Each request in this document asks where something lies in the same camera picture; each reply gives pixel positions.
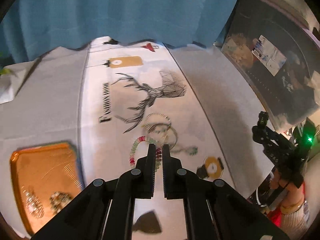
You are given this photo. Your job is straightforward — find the black white bead bracelet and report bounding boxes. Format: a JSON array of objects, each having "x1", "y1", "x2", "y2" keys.
[{"x1": 48, "y1": 191, "x2": 74, "y2": 214}]

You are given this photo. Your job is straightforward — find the green bead chain bracelet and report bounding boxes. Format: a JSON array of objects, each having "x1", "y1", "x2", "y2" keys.
[{"x1": 171, "y1": 145, "x2": 199, "y2": 156}]

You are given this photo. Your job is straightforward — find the clear crystal link bracelet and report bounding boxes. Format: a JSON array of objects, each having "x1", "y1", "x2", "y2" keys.
[{"x1": 21, "y1": 186, "x2": 45, "y2": 219}]

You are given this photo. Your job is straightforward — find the red green bead bracelet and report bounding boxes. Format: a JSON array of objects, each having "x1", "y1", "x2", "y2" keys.
[{"x1": 129, "y1": 135, "x2": 163, "y2": 172}]

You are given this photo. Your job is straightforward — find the thin silver bead bracelet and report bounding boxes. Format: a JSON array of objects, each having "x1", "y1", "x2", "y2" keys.
[{"x1": 142, "y1": 113, "x2": 173, "y2": 134}]

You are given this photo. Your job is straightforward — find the silver bangle ring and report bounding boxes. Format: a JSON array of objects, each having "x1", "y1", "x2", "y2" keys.
[{"x1": 143, "y1": 122, "x2": 179, "y2": 151}]

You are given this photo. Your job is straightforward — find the person right hand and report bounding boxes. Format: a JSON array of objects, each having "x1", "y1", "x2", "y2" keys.
[{"x1": 270, "y1": 169, "x2": 305, "y2": 215}]

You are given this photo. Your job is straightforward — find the copper metal tray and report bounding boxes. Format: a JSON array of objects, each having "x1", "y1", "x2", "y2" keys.
[{"x1": 10, "y1": 142, "x2": 82, "y2": 236}]

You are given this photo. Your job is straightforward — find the dark cabinet with stickers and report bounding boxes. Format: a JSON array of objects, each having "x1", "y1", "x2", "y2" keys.
[{"x1": 221, "y1": 0, "x2": 319, "y2": 132}]

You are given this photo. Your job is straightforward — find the white deer print runner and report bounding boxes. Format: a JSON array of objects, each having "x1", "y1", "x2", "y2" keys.
[{"x1": 77, "y1": 36, "x2": 237, "y2": 240}]

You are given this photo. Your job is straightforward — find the grey table cloth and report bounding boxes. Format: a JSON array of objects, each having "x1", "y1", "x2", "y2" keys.
[{"x1": 1, "y1": 46, "x2": 272, "y2": 233}]

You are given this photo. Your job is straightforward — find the green potted plant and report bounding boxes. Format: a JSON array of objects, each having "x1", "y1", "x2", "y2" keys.
[{"x1": 0, "y1": 52, "x2": 16, "y2": 75}]

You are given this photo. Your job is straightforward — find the blue curtain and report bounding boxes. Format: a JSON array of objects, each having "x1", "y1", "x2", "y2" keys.
[{"x1": 1, "y1": 0, "x2": 237, "y2": 66}]

